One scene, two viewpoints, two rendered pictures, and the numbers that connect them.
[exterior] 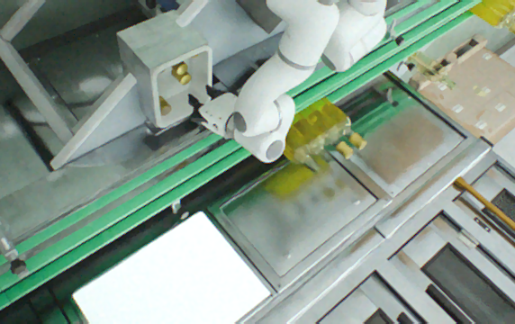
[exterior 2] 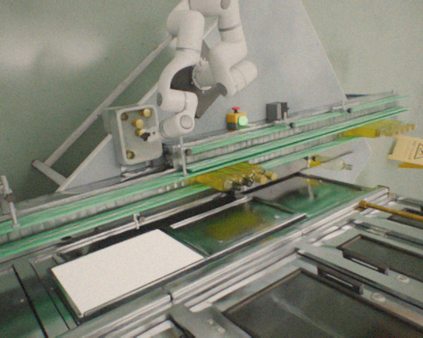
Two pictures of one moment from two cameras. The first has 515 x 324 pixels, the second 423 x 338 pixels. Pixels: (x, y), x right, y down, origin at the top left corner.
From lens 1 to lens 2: 0.96 m
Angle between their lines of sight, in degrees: 35
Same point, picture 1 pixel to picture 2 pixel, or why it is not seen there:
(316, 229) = (244, 229)
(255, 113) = (165, 84)
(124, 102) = (104, 150)
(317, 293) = (242, 256)
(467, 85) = not seen: outside the picture
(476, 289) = (390, 253)
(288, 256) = (221, 241)
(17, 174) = not seen: hidden behind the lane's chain
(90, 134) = (81, 170)
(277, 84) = (175, 63)
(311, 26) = (186, 20)
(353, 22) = (224, 46)
